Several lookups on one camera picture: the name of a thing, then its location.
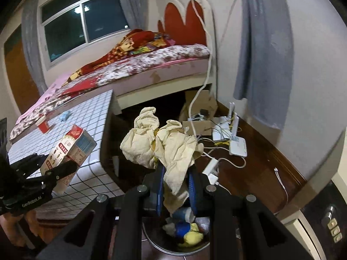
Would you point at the red paper cup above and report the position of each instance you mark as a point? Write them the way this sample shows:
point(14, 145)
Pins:
point(43, 126)

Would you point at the red and white carton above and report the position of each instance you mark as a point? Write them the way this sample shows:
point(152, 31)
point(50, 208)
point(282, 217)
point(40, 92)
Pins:
point(73, 146)

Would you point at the white tissue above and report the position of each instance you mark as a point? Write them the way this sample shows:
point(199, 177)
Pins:
point(169, 228)

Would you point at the yellow cloth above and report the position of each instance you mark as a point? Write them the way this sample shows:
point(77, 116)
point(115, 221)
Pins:
point(193, 235)

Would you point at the blue cloth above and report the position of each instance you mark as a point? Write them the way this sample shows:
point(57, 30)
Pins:
point(182, 228)

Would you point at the large grey curtain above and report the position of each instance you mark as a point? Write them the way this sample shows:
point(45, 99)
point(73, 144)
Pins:
point(263, 46)

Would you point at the brown wooden door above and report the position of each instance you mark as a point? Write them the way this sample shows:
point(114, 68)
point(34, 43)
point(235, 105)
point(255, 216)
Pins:
point(19, 73)

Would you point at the white router with antennas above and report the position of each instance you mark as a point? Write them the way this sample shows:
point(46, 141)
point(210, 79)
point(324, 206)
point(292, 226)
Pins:
point(221, 132)

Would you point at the white power strip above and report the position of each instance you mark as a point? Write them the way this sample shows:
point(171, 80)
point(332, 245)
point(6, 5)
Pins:
point(211, 172)

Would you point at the blue paper cup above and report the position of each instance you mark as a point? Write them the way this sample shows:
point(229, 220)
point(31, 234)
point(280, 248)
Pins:
point(181, 214)

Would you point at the white checked table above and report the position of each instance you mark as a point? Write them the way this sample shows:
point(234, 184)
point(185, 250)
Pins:
point(89, 113)

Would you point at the dark round trash bin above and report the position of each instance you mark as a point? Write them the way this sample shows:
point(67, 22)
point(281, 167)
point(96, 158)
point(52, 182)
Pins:
point(162, 245)

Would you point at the light blue crumpled wrapper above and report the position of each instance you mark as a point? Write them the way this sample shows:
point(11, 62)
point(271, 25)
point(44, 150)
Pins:
point(65, 115)

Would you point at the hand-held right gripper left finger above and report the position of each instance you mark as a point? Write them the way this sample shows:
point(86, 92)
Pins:
point(160, 189)

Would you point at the beige cloth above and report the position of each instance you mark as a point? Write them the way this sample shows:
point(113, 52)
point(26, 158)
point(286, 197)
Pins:
point(173, 151)

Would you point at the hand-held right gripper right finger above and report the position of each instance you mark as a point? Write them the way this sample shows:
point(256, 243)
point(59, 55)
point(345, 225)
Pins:
point(193, 192)

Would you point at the bed frame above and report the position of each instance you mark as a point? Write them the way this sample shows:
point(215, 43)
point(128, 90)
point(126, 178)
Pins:
point(168, 81)

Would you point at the dark appliance with buttons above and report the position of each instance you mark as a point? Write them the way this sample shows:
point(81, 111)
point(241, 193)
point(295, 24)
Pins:
point(325, 222)

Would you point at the red patterned blanket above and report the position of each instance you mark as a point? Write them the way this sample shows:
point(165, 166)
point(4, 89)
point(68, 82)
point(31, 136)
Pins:
point(113, 51)

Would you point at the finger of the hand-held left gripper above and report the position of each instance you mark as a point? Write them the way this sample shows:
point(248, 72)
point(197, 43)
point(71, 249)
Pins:
point(29, 163)
point(59, 172)

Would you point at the grey window curtain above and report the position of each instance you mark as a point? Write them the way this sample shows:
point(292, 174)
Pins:
point(130, 2)
point(34, 48)

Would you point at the bed with floral blankets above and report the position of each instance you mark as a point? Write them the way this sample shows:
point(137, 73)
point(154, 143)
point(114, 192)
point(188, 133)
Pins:
point(141, 62)

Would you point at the red scalloped headboard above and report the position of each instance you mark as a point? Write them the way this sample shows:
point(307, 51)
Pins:
point(181, 24)

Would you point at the window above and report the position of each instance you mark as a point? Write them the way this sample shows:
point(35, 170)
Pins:
point(67, 32)

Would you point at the flat white router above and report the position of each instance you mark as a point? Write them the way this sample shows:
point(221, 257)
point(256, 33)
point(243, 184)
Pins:
point(238, 146)

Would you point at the cardboard box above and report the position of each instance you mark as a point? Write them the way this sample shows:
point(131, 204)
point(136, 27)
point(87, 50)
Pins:
point(202, 97)

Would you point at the pink blanket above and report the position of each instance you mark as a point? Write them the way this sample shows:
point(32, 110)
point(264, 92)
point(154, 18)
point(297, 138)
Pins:
point(58, 82)

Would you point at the colourful patterned pillow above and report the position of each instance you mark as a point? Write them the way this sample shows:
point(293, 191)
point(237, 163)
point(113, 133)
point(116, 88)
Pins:
point(151, 43)

